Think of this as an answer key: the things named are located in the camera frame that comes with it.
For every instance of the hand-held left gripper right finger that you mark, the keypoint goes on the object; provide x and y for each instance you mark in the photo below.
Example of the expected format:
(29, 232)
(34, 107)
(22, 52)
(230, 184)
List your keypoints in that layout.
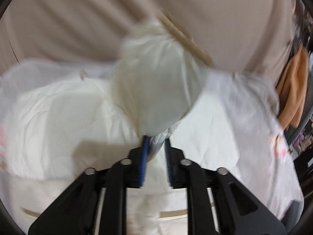
(168, 164)

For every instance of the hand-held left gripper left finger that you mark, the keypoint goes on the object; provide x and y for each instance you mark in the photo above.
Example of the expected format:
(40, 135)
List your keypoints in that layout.
(144, 162)

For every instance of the orange hanging garment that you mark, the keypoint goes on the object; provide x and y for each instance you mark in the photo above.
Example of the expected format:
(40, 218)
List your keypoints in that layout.
(293, 90)

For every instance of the beige upholstered headboard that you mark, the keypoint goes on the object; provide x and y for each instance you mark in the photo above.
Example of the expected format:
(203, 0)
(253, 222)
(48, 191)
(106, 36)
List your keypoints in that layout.
(73, 17)

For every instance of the white quilted pillow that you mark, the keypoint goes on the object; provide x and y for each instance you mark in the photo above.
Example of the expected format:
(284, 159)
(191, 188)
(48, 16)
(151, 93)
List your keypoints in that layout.
(156, 78)

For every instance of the floral printed blanket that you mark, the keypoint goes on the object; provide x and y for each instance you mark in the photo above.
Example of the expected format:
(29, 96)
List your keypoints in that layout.
(256, 107)

